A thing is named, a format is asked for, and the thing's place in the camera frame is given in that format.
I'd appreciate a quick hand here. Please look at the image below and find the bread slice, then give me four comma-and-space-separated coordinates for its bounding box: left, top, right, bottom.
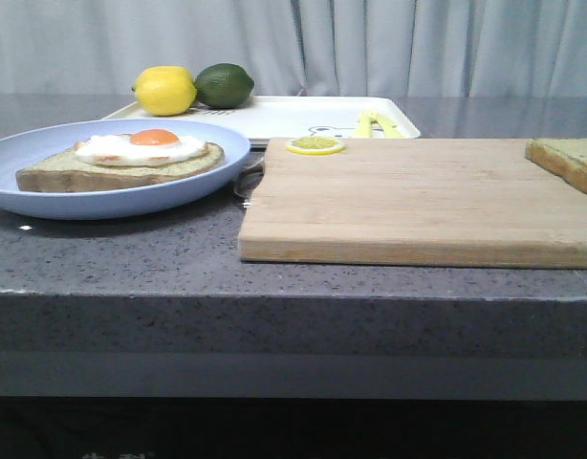
525, 138, 587, 194
15, 142, 225, 192

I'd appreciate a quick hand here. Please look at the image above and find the light blue plate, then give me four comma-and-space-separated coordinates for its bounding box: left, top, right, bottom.
0, 119, 250, 220

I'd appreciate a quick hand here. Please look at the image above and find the white rectangular tray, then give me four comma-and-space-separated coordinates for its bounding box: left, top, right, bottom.
106, 96, 421, 147

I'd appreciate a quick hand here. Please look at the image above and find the lemon slice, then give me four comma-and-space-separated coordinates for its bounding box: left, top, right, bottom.
285, 137, 345, 155

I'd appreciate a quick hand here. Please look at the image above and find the yellow plastic fork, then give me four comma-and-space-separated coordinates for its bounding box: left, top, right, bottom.
352, 109, 376, 139

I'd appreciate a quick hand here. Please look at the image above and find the yellow plastic knife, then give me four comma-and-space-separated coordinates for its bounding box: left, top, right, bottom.
370, 111, 403, 139

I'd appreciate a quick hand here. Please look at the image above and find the green lime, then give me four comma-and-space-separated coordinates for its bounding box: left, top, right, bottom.
195, 63, 254, 109

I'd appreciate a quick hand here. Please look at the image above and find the fried egg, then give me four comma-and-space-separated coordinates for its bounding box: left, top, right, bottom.
74, 129, 208, 166

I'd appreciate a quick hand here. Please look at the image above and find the wooden cutting board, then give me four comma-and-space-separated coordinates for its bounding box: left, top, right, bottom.
238, 138, 587, 269

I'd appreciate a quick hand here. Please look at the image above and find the front yellow lemon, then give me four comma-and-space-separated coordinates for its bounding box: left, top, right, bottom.
133, 76, 197, 117

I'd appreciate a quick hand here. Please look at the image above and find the yellow lemon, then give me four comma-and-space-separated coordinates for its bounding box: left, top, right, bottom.
133, 76, 197, 117
136, 65, 194, 83

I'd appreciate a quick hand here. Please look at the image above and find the rear yellow lemon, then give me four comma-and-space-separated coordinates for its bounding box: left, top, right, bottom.
136, 65, 194, 83

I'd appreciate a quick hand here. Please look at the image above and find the grey curtain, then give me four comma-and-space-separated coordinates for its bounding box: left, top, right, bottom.
0, 1, 587, 98

